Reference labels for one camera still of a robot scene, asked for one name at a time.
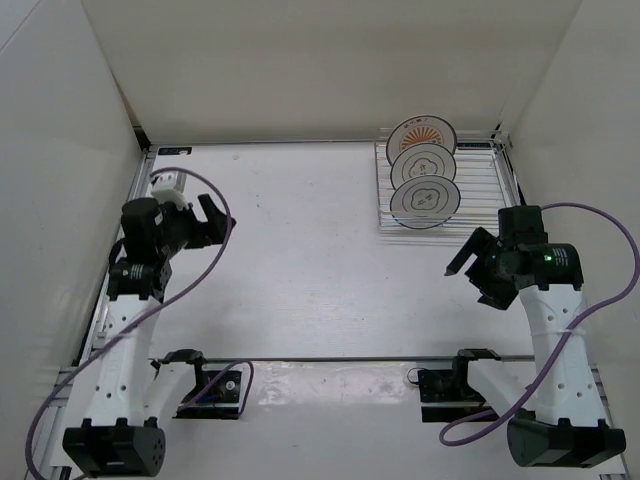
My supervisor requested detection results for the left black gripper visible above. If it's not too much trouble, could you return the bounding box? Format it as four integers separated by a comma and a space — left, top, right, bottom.
156, 194, 236, 258

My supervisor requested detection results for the blue label sticker left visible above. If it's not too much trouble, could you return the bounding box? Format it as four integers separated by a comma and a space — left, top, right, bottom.
157, 147, 192, 156

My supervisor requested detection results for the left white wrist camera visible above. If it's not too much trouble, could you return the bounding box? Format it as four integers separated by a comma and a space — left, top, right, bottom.
150, 171, 190, 210

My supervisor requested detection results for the blue flower plate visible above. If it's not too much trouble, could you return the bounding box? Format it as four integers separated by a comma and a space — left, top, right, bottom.
390, 143, 457, 189
389, 175, 461, 230

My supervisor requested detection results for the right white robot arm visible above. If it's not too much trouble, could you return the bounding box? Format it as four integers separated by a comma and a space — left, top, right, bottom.
439, 205, 639, 468

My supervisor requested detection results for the wire dish rack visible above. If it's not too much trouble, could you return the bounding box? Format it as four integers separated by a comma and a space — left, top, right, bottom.
374, 128, 520, 246

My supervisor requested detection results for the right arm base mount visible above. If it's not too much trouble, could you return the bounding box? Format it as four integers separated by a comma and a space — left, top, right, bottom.
406, 367, 498, 423

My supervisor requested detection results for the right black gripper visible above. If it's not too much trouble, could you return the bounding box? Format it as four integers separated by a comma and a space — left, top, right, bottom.
444, 227, 518, 310

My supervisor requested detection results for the orange sunburst plate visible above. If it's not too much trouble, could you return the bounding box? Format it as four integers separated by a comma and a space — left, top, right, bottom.
385, 115, 457, 165

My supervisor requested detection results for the blue label sticker right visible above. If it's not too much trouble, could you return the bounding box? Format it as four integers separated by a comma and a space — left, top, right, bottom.
457, 142, 493, 150

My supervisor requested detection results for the blue label sticker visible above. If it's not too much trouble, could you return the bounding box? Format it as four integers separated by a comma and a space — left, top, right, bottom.
157, 147, 192, 156
457, 142, 493, 150

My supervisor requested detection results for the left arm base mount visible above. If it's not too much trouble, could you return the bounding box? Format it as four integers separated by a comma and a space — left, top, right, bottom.
175, 360, 255, 420

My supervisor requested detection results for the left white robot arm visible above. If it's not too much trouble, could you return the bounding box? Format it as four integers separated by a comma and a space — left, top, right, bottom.
62, 194, 236, 478

